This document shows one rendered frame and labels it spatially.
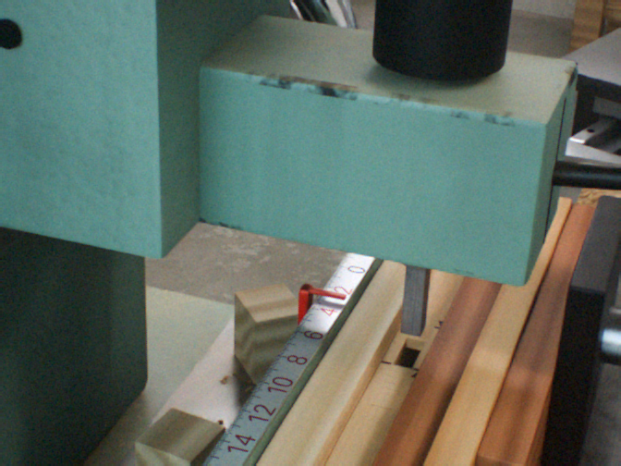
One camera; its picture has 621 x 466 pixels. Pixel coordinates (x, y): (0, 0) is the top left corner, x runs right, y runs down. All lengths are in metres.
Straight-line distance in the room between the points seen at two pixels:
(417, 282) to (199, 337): 0.31
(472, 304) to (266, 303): 0.22
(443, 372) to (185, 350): 0.31
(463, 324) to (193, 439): 0.18
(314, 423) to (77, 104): 0.15
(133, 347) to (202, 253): 1.83
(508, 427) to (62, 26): 0.22
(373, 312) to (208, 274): 1.93
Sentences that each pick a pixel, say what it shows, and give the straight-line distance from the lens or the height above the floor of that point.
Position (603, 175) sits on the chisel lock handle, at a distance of 0.49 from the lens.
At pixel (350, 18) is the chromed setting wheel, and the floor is 1.04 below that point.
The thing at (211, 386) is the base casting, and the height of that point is 0.80.
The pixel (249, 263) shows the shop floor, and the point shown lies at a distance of 2.52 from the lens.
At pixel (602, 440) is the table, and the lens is 0.58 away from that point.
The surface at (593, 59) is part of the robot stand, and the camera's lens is 1.28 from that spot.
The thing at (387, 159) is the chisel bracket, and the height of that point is 1.04.
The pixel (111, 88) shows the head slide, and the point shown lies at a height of 1.07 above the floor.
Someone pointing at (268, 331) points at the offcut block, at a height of 0.84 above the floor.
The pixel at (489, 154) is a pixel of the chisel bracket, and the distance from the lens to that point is 0.46.
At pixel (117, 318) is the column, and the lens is 0.70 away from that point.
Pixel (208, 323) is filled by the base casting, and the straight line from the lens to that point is 0.83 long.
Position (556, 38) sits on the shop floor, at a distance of 3.91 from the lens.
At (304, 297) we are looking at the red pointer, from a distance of 0.55.
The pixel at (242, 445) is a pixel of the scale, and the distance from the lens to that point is 0.47.
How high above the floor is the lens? 1.24
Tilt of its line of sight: 28 degrees down
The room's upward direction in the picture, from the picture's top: 3 degrees clockwise
